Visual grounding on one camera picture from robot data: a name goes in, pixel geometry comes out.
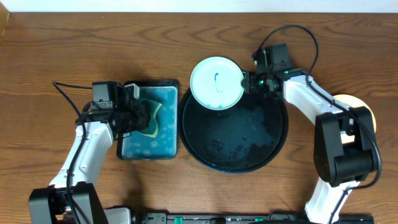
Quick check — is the green yellow scrub sponge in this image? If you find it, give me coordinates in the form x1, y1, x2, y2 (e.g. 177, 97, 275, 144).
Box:
139, 100, 162, 138

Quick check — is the mint plate top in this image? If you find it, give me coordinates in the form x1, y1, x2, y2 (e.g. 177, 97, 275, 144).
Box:
190, 57, 244, 110

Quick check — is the yellow plate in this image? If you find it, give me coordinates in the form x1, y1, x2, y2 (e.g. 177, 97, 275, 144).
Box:
333, 94, 377, 144

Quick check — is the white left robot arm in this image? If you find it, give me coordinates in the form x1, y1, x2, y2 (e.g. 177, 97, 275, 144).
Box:
29, 81, 150, 223

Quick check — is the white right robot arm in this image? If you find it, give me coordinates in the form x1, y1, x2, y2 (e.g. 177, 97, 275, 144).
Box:
241, 64, 382, 223

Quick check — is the round black tray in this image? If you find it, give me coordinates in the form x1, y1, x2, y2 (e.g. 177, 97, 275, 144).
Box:
178, 90, 289, 174

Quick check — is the black tub of soapy water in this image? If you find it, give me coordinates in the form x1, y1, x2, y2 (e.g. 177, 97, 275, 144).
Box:
116, 80, 178, 160

